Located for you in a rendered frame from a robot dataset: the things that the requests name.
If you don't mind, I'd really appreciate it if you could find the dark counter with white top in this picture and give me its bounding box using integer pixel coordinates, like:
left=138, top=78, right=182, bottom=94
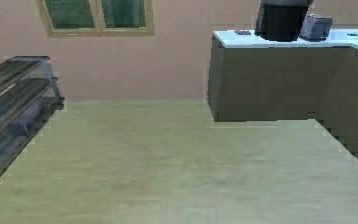
left=206, top=28, right=358, bottom=173

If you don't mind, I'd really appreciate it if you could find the wooden framed window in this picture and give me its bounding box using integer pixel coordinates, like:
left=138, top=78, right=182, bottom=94
left=36, top=0, right=155, bottom=38

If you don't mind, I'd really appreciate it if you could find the black coffee machine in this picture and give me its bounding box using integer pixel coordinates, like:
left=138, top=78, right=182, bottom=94
left=254, top=0, right=315, bottom=43

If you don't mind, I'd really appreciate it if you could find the dark grey shelf rack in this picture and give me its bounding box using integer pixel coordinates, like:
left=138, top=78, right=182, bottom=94
left=0, top=55, right=66, bottom=193

